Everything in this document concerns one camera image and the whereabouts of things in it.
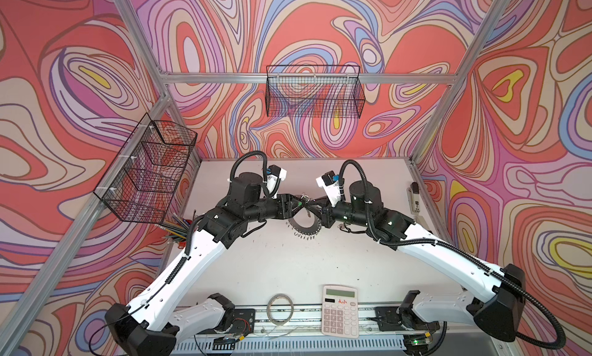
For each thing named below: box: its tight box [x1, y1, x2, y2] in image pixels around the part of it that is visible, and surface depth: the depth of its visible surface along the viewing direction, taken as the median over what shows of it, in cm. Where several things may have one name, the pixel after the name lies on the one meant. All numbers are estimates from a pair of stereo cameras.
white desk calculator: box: [321, 285, 360, 340], surface depth 75 cm
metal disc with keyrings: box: [285, 207, 323, 241], surface depth 72 cm
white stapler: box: [407, 181, 421, 215], surface depth 103 cm
